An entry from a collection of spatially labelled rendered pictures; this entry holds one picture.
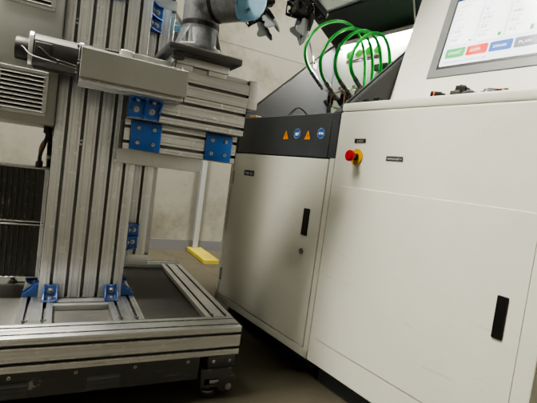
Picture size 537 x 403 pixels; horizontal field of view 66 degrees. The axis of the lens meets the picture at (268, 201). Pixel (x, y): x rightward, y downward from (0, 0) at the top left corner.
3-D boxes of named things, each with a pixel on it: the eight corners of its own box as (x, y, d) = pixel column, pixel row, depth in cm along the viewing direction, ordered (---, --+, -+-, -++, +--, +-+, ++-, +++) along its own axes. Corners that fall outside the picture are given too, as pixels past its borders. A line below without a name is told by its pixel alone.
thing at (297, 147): (236, 152, 196) (241, 118, 195) (244, 153, 198) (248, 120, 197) (326, 157, 146) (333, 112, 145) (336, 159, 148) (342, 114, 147)
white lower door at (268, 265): (216, 292, 201) (234, 152, 197) (220, 292, 203) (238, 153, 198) (300, 347, 149) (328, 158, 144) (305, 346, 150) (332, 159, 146)
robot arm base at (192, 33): (179, 45, 119) (183, 11, 119) (167, 56, 133) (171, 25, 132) (228, 58, 126) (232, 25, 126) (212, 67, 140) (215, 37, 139)
